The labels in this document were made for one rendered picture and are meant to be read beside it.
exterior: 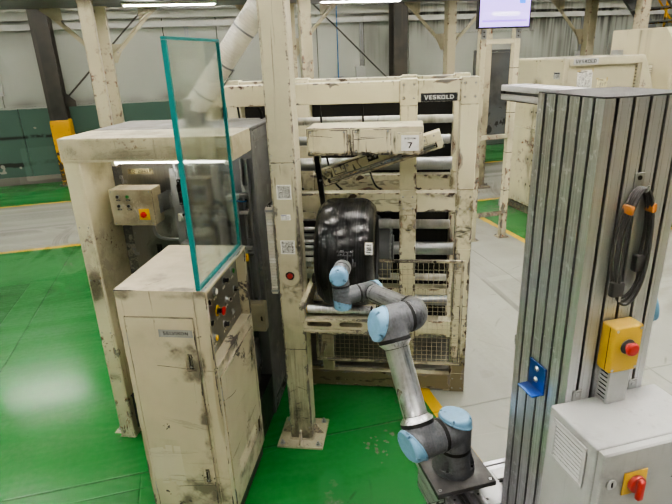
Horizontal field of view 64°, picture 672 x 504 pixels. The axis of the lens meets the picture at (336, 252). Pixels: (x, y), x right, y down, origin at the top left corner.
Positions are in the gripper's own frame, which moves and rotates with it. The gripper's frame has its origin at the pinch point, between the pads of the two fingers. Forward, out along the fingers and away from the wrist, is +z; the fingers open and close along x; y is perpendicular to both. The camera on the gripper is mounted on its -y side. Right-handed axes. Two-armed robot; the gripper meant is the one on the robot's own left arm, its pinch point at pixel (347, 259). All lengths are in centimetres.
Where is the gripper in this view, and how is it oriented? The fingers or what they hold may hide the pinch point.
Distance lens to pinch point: 250.6
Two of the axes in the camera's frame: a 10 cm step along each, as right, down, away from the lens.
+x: -9.9, -0.2, 1.3
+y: -0.1, -9.7, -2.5
